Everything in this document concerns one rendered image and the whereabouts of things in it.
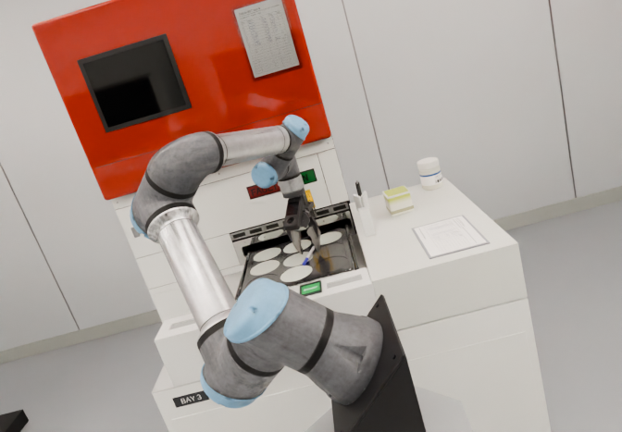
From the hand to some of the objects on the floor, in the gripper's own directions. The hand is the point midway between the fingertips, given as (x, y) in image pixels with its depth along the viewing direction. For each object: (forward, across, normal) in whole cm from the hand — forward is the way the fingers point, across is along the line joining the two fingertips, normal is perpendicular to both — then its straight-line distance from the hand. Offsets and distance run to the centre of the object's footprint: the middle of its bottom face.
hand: (308, 250), depth 158 cm
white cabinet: (+92, -6, +8) cm, 93 cm away
